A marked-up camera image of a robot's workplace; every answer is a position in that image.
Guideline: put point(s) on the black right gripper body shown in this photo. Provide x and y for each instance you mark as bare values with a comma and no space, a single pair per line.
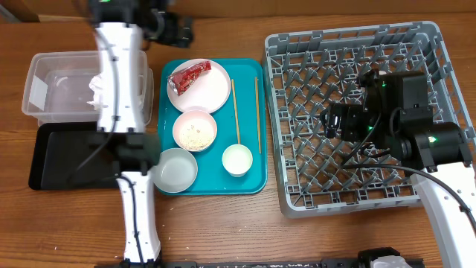
356,125

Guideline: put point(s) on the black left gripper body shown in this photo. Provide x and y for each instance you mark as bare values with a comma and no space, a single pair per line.
163,28

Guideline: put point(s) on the red snack wrapper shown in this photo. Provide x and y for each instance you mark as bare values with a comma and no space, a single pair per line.
181,80

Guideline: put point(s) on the white tissue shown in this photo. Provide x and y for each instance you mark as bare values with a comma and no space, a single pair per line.
96,85

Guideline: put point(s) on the pink bowl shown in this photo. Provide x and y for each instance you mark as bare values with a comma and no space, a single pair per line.
192,114

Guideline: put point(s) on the rice grains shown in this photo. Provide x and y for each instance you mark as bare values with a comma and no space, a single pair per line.
196,135

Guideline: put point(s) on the light green cup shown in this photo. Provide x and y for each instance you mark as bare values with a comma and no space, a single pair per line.
237,159

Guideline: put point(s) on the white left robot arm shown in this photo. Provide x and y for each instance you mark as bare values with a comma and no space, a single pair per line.
120,28

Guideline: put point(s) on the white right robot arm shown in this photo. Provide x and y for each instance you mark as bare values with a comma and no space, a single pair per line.
397,118

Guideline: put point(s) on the grey dishwasher rack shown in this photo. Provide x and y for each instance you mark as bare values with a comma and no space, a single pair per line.
307,71

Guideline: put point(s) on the large pink plate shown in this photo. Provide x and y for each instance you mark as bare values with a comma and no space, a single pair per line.
208,93

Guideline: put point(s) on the left wooden chopstick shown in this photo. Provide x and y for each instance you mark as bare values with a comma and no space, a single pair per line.
235,111

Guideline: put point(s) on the wooden chopstick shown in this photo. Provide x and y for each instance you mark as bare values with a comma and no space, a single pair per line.
258,113
235,111

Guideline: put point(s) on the teal plastic tray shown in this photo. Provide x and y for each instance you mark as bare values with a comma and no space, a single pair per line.
212,178

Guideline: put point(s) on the right wooden chopstick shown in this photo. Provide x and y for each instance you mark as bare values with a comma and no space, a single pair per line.
258,113

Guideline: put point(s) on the clear plastic bin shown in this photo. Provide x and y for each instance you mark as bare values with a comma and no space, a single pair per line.
60,87

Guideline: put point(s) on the light green bowl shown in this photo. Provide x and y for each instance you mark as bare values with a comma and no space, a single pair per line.
175,172

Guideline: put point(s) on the black tray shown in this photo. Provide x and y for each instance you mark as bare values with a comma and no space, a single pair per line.
59,150

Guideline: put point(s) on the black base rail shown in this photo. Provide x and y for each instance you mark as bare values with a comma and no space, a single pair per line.
379,257

